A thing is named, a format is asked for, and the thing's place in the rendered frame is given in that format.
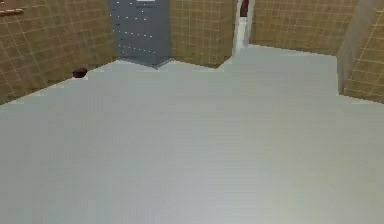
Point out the dark red furniture piece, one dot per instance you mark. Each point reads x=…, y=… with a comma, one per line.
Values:
x=244, y=8

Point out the dark brown round object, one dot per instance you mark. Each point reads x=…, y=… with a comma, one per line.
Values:
x=79, y=72

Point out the brown wall shelf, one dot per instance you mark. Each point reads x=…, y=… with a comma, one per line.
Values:
x=10, y=12

